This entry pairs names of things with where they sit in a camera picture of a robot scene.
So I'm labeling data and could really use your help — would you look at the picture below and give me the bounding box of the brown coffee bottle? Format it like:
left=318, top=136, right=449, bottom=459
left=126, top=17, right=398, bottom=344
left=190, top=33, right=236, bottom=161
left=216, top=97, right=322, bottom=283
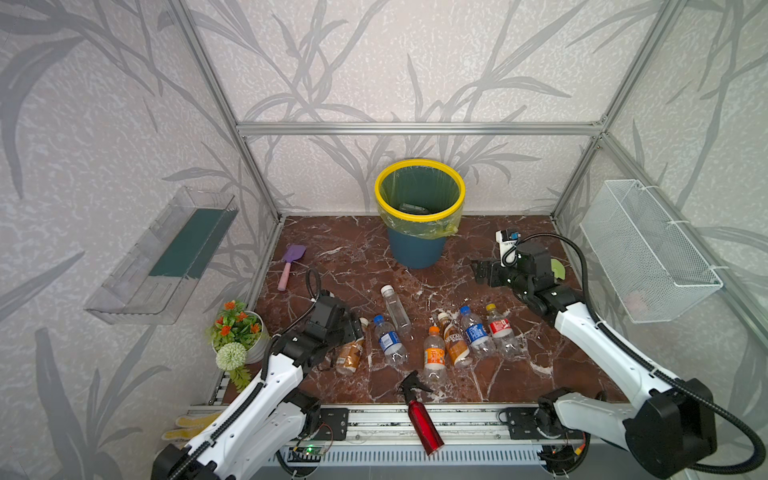
left=437, top=312, right=472, bottom=368
left=335, top=317, right=369, bottom=375

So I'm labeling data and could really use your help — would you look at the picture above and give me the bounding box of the blue label water bottle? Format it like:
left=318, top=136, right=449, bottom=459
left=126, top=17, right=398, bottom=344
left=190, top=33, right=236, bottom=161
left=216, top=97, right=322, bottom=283
left=459, top=306, right=496, bottom=360
left=373, top=315, right=408, bottom=368

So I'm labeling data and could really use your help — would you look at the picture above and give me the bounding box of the clear square bottle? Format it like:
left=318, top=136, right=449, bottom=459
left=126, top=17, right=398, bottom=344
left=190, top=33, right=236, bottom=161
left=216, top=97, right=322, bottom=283
left=381, top=285, right=413, bottom=340

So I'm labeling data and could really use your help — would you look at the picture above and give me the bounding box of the orange label bottle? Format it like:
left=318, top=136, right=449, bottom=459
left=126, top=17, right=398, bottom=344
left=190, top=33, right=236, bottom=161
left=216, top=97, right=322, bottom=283
left=423, top=325, right=448, bottom=388

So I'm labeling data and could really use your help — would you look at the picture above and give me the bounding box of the green plastic bottle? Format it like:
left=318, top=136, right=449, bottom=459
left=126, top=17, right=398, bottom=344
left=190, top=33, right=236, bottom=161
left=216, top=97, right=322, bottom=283
left=398, top=203, right=431, bottom=215

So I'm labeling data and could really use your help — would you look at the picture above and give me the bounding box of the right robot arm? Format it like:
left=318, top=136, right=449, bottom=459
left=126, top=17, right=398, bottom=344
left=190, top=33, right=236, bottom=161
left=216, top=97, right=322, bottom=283
left=472, top=229, right=767, bottom=479

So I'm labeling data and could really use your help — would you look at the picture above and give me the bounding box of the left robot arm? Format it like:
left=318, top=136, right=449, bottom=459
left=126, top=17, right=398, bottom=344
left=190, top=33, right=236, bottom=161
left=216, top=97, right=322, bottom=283
left=150, top=268, right=362, bottom=479

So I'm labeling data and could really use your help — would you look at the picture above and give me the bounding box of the yellow-green bin liner bag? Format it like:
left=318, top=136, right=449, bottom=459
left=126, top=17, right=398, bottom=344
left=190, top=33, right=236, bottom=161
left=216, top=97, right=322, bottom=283
left=374, top=159, right=467, bottom=240

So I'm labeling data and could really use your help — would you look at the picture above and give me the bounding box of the teal bin with yellow rim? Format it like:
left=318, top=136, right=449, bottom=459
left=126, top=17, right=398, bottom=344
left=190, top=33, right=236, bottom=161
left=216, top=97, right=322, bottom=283
left=374, top=159, right=466, bottom=269

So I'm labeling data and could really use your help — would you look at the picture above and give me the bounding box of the green toy shovel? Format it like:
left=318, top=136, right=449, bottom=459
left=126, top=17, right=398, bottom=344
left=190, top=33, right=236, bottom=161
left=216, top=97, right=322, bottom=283
left=550, top=258, right=566, bottom=280

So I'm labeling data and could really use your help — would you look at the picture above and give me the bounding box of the red label bottle yellow cap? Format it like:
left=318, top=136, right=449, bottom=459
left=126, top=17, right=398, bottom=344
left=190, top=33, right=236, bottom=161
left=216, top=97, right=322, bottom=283
left=486, top=304, right=523, bottom=361

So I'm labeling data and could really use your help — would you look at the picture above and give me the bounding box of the purple toy shovel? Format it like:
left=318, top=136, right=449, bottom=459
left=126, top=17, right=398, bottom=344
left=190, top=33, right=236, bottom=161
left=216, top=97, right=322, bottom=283
left=277, top=244, right=306, bottom=292

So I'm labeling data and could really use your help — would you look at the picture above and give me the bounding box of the artificial flower pot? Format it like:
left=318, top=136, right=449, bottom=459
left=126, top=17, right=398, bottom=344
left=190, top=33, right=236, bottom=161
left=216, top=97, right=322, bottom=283
left=207, top=300, right=271, bottom=393

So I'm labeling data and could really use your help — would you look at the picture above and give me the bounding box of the green circuit board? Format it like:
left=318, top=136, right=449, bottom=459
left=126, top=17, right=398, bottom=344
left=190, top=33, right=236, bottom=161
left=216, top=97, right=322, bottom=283
left=283, top=444, right=330, bottom=464

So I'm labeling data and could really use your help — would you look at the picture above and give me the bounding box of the red spray bottle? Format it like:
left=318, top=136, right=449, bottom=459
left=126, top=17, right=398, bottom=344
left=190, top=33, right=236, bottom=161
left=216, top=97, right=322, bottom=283
left=399, top=371, right=444, bottom=456

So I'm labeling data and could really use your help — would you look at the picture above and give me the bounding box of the yellow rubber glove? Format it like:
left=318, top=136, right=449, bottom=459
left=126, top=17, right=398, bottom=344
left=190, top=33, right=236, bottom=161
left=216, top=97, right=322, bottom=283
left=161, top=412, right=221, bottom=443

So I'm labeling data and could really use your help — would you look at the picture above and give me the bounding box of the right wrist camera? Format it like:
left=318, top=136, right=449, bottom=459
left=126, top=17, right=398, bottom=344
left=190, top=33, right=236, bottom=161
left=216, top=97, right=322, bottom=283
left=496, top=228, right=520, bottom=267

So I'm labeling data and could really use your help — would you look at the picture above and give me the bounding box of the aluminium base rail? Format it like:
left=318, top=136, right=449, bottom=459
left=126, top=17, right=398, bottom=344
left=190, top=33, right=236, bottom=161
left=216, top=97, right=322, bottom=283
left=185, top=403, right=679, bottom=446

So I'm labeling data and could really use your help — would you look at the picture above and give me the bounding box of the white wire mesh basket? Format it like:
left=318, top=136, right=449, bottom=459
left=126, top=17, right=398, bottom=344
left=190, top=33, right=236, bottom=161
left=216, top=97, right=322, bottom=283
left=580, top=179, right=723, bottom=324

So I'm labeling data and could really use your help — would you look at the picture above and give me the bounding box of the clear acrylic wall shelf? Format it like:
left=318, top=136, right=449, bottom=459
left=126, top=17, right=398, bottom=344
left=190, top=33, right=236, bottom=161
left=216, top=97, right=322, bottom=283
left=84, top=187, right=239, bottom=326

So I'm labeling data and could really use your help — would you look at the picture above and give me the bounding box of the aluminium frame crossbar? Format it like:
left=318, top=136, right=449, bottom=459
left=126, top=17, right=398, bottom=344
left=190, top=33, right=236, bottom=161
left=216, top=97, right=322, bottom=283
left=236, top=122, right=603, bottom=137

